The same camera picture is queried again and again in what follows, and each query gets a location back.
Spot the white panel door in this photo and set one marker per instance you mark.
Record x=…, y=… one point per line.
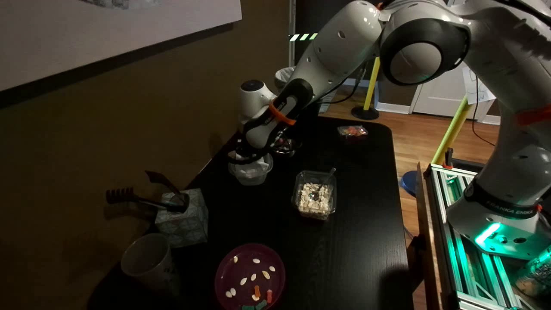
x=448, y=92

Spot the blue round disc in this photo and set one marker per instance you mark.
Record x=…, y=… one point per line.
x=410, y=183

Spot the white cup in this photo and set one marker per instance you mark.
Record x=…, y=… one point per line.
x=146, y=264

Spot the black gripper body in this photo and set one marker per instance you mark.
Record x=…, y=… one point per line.
x=251, y=150

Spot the yellow pole with black base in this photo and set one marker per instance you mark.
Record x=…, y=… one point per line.
x=372, y=87

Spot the small glass snack bowl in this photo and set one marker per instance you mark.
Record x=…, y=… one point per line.
x=284, y=147

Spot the clear plastic popcorn container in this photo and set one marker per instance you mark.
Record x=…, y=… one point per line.
x=315, y=198

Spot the purple plate with candies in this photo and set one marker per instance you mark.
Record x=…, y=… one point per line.
x=250, y=278

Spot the white paper towel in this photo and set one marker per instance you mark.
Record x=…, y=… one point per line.
x=251, y=169

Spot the empty grey bowl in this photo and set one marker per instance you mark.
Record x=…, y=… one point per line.
x=250, y=180

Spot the yellow slanted pole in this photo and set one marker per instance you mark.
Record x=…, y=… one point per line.
x=449, y=131

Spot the trash bin with white liner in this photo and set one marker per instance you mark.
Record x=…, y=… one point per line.
x=282, y=76

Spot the grey utensil holder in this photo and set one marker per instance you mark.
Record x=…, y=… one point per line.
x=183, y=224

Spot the wooden base board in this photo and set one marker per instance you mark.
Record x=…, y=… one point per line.
x=431, y=247

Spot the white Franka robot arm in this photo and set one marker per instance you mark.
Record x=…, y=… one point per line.
x=436, y=52

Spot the white wall board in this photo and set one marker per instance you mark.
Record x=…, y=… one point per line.
x=86, y=35

